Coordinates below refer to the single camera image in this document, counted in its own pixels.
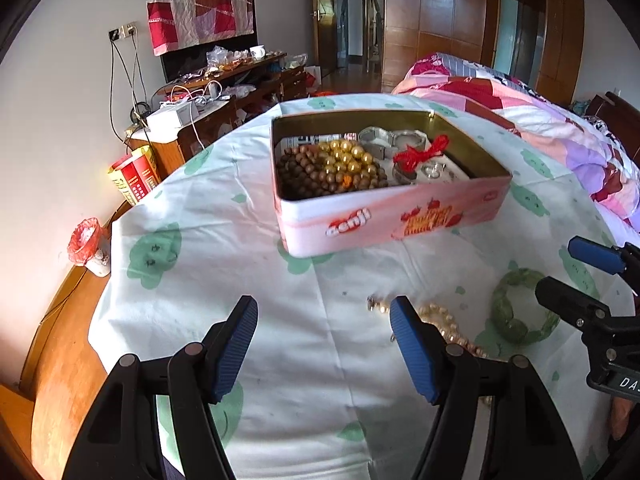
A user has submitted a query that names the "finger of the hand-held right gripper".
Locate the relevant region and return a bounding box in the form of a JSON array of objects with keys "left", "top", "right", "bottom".
[
  {"left": 567, "top": 236, "right": 640, "bottom": 301},
  {"left": 535, "top": 276, "right": 640, "bottom": 341}
]

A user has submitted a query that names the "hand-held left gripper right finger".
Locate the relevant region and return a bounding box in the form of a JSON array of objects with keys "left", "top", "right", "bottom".
[{"left": 389, "top": 295, "right": 583, "bottom": 480}]

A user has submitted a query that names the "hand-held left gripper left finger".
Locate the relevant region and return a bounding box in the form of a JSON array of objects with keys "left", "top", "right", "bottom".
[{"left": 62, "top": 295, "right": 259, "bottom": 480}]

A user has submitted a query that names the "pearl necklace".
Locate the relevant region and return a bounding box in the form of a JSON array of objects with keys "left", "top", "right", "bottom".
[{"left": 367, "top": 296, "right": 497, "bottom": 408}]

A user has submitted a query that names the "green jade bracelet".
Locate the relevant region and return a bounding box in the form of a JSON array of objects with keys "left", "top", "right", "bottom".
[{"left": 490, "top": 268, "right": 561, "bottom": 346}]

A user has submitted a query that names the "pink tin box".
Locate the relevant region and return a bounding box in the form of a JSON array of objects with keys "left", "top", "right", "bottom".
[{"left": 270, "top": 107, "right": 513, "bottom": 258}]

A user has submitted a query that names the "brown bead necklace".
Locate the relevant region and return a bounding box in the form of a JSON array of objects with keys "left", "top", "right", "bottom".
[{"left": 276, "top": 142, "right": 391, "bottom": 198}]

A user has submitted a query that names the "red knot charm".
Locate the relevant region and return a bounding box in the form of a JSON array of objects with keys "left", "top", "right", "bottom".
[{"left": 392, "top": 134, "right": 468, "bottom": 185}]

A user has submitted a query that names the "gold bead necklace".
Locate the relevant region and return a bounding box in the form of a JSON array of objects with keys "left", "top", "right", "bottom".
[{"left": 310, "top": 140, "right": 383, "bottom": 183}]

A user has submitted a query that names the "person's right hand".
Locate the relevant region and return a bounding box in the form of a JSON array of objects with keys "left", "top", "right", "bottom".
[{"left": 611, "top": 400, "right": 633, "bottom": 438}]

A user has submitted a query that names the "white tablecloth with green prints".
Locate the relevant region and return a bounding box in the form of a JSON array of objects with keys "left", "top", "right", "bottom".
[{"left": 87, "top": 92, "right": 631, "bottom": 480}]

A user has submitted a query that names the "patchwork quilt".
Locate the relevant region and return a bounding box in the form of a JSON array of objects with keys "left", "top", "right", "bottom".
[{"left": 391, "top": 52, "right": 640, "bottom": 233}]

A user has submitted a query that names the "dark wooden headboard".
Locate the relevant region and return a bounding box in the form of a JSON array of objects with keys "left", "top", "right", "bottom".
[{"left": 585, "top": 91, "right": 640, "bottom": 161}]

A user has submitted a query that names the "bin with red bag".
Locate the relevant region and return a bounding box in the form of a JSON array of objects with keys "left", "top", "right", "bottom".
[{"left": 67, "top": 217, "right": 112, "bottom": 278}]

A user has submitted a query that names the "red yellow carton box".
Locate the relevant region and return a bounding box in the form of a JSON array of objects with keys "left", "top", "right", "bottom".
[{"left": 107, "top": 145, "right": 161, "bottom": 207}]

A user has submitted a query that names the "silver watch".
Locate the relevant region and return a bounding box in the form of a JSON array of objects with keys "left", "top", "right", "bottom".
[
  {"left": 392, "top": 130, "right": 431, "bottom": 153},
  {"left": 357, "top": 126, "right": 396, "bottom": 161}
]

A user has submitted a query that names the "wooden television cabinet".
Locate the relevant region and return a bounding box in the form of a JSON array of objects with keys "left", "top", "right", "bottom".
[{"left": 127, "top": 52, "right": 308, "bottom": 181}]

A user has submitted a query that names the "printed paper lining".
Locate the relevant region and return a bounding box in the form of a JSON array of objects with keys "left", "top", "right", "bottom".
[{"left": 281, "top": 132, "right": 361, "bottom": 151}]

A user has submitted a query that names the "white box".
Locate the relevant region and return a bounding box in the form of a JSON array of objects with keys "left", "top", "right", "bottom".
[{"left": 146, "top": 102, "right": 198, "bottom": 128}]

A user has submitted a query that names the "wooden wardrobe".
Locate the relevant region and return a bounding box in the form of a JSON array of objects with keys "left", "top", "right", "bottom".
[{"left": 382, "top": 0, "right": 586, "bottom": 106}]

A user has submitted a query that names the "black television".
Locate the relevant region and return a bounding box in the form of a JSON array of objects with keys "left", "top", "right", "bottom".
[{"left": 160, "top": 34, "right": 258, "bottom": 83}]

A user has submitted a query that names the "wooden door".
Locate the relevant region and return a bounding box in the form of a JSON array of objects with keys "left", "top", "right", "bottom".
[{"left": 312, "top": 0, "right": 338, "bottom": 78}]

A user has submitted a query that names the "red patchwork cloth cover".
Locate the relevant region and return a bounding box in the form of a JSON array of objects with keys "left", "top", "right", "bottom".
[{"left": 146, "top": 0, "right": 257, "bottom": 57}]

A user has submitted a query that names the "hanging power cable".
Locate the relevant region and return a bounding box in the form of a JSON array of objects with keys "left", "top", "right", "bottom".
[{"left": 110, "top": 35, "right": 146, "bottom": 131}]

